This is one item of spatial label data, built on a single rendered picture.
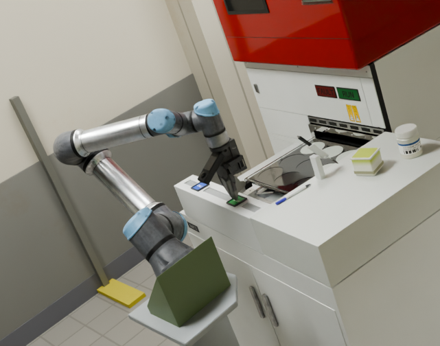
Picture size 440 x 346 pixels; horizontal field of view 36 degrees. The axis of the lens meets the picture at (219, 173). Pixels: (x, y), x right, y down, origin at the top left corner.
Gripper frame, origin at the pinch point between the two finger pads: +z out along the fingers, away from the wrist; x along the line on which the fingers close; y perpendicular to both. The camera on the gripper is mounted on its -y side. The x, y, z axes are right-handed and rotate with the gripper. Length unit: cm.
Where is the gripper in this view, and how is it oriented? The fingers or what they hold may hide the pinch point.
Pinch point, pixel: (233, 198)
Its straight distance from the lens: 231.1
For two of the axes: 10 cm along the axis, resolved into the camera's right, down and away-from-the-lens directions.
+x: -5.1, -1.8, 8.4
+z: 3.3, 8.6, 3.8
